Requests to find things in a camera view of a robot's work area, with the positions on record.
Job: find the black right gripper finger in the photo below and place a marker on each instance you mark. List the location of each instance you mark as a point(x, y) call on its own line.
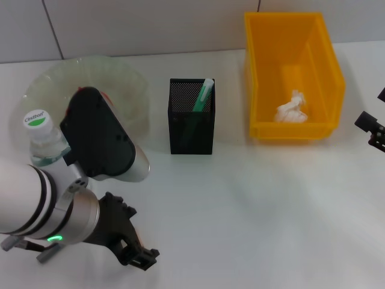
point(382, 94)
point(368, 122)

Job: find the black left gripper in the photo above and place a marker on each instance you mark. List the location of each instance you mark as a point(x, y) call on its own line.
point(114, 222)

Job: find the white paper ball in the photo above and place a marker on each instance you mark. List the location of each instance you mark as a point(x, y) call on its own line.
point(290, 111)

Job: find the red-orange fruit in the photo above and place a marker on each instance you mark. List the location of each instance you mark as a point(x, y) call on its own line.
point(106, 97)

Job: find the mint green pen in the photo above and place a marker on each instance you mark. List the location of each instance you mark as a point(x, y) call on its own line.
point(203, 96)

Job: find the clear green-label water bottle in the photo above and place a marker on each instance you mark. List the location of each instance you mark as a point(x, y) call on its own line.
point(37, 120)

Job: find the grey pen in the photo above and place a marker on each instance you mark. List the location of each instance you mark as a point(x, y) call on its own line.
point(46, 253)

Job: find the black mesh pen holder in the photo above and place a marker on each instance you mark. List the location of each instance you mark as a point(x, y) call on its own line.
point(191, 135)

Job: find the pale green glass fruit plate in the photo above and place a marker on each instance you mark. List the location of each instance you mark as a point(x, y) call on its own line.
point(126, 81)

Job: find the yellow plastic bin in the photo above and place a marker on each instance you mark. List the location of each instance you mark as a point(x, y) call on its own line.
point(328, 75)

